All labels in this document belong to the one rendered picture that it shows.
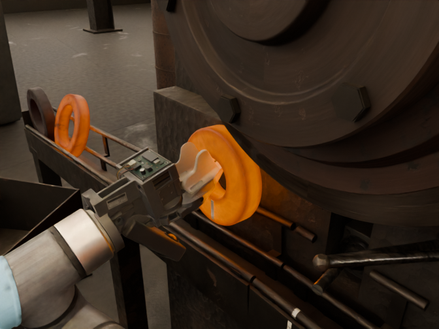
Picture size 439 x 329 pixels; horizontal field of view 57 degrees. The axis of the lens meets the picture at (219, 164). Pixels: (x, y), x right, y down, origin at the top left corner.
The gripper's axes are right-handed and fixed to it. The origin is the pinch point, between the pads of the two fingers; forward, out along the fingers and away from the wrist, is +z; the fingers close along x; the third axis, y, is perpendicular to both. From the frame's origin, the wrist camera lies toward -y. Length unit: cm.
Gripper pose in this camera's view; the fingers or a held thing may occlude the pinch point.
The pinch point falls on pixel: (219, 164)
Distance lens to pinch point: 62.2
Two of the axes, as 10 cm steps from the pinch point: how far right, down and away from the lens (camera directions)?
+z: 7.5, -5.1, 4.3
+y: -2.0, -7.9, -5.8
